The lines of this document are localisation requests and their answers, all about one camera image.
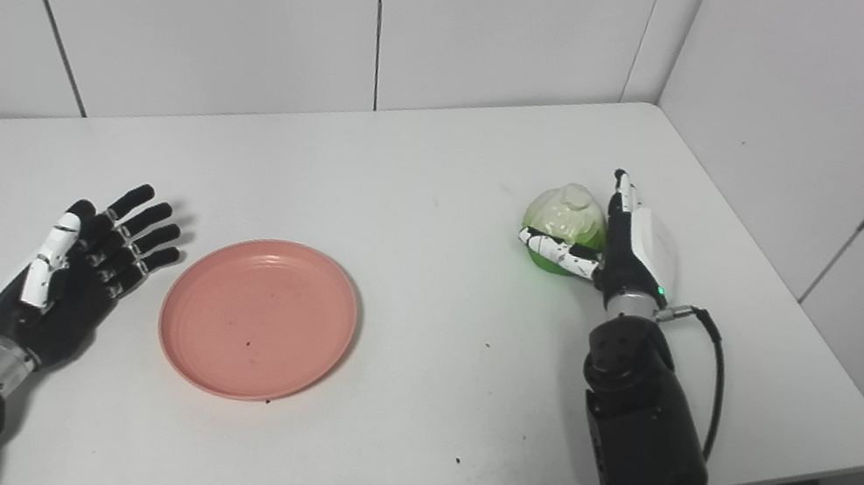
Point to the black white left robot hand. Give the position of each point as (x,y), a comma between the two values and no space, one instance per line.
(61,302)

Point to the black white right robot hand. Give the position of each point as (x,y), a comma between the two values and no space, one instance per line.
(628,264)

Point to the green white cabbage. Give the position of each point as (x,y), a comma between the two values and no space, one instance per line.
(566,213)

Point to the pink round plate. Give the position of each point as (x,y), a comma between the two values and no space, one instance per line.
(258,320)

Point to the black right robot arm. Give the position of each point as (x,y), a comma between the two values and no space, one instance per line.
(649,423)

